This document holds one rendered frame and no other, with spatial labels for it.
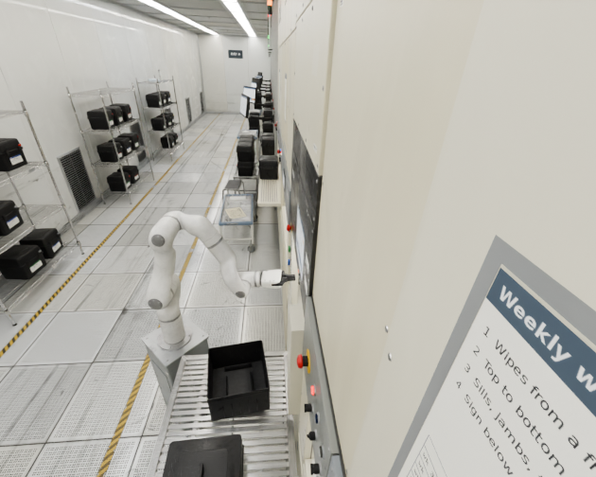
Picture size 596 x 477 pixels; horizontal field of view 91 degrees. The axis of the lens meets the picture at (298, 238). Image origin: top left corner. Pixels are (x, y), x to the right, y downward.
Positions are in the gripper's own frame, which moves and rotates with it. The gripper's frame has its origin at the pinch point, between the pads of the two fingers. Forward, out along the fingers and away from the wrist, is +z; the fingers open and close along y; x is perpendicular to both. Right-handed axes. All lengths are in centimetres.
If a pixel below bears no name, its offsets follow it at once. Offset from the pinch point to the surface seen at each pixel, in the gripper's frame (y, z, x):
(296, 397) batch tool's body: 49, 3, -23
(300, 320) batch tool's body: 42.3, 7.7, 17.3
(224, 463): 70, -25, -31
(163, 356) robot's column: 18, -75, -38
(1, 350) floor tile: -28, -259, -94
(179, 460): 70, -42, -29
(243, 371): 25, -29, -43
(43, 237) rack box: -142, -287, -53
